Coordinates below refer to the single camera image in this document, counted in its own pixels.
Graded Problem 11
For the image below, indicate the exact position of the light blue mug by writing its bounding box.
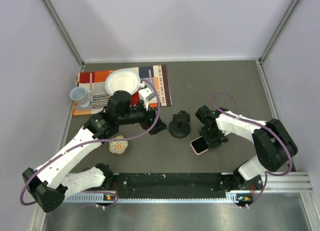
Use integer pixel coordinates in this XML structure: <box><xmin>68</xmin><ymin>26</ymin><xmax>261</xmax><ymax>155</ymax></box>
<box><xmin>69</xmin><ymin>86</ymin><xmax>93</xmax><ymax>108</ymax></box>

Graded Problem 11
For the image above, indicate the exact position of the aluminium frame post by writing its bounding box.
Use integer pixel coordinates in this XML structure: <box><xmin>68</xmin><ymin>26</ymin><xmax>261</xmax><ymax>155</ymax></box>
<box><xmin>41</xmin><ymin>0</ymin><xmax>85</xmax><ymax>67</ymax></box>
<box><xmin>258</xmin><ymin>0</ymin><xmax>302</xmax><ymax>65</ymax></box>

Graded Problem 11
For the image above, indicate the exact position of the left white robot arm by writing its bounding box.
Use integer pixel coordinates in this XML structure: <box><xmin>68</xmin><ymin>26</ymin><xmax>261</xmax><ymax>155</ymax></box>
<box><xmin>20</xmin><ymin>90</ymin><xmax>166</xmax><ymax>213</ymax></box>

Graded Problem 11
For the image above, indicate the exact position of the grey slotted cable duct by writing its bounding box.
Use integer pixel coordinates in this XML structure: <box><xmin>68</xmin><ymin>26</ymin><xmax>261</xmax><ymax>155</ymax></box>
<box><xmin>63</xmin><ymin>189</ymin><xmax>253</xmax><ymax>204</ymax></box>

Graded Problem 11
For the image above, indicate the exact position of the black phone stand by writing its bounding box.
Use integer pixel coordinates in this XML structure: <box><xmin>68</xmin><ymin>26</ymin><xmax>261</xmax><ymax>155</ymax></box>
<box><xmin>168</xmin><ymin>110</ymin><xmax>191</xmax><ymax>139</ymax></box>

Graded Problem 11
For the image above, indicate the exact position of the pink handled fork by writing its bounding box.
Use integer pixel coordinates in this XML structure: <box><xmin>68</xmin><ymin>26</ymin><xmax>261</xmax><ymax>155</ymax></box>
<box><xmin>148</xmin><ymin>69</ymin><xmax>153</xmax><ymax>84</ymax></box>

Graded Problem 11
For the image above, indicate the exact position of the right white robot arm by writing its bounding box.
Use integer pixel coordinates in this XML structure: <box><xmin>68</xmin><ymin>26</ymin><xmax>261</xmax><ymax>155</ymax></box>
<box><xmin>190</xmin><ymin>105</ymin><xmax>298</xmax><ymax>189</ymax></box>

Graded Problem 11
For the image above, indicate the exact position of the black phone pink case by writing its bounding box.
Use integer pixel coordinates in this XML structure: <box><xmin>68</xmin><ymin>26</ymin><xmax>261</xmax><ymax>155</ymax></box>
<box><xmin>190</xmin><ymin>136</ymin><xmax>209</xmax><ymax>155</ymax></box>

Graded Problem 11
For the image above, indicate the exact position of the right aluminium frame post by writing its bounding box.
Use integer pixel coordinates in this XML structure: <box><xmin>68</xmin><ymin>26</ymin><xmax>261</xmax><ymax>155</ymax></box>
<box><xmin>258</xmin><ymin>0</ymin><xmax>302</xmax><ymax>65</ymax></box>

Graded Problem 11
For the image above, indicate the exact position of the pink handled knife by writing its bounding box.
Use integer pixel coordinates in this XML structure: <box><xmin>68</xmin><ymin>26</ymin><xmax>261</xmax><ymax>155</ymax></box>
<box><xmin>89</xmin><ymin>73</ymin><xmax>93</xmax><ymax>96</ymax></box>

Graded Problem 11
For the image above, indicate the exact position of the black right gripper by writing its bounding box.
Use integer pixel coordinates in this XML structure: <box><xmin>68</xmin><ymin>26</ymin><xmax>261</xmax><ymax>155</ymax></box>
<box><xmin>199</xmin><ymin>125</ymin><xmax>229</xmax><ymax>150</ymax></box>

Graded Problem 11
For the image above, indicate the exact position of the colourful patchwork placemat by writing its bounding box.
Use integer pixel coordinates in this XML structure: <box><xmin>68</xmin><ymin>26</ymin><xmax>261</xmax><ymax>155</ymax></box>
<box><xmin>72</xmin><ymin>64</ymin><xmax>173</xmax><ymax>116</ymax></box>

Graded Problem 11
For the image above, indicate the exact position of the white round plate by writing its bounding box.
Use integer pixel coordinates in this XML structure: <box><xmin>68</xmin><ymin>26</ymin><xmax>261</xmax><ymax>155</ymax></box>
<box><xmin>104</xmin><ymin>69</ymin><xmax>141</xmax><ymax>96</ymax></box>

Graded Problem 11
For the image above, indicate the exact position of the left aluminium frame post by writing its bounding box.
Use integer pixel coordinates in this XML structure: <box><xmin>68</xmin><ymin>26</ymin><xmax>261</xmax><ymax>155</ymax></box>
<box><xmin>41</xmin><ymin>0</ymin><xmax>85</xmax><ymax>67</ymax></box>

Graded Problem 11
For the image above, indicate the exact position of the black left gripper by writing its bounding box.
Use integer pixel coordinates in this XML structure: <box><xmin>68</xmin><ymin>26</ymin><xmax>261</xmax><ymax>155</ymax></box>
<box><xmin>117</xmin><ymin>98</ymin><xmax>169</xmax><ymax>135</ymax></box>

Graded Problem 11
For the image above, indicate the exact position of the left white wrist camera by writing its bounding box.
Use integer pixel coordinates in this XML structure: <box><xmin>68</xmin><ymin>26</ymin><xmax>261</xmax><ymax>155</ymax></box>
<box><xmin>138</xmin><ymin>81</ymin><xmax>156</xmax><ymax>110</ymax></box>

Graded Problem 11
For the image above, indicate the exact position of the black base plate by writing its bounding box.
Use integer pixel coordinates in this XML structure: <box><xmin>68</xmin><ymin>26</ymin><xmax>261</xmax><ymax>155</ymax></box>
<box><xmin>116</xmin><ymin>173</ymin><xmax>229</xmax><ymax>193</ymax></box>

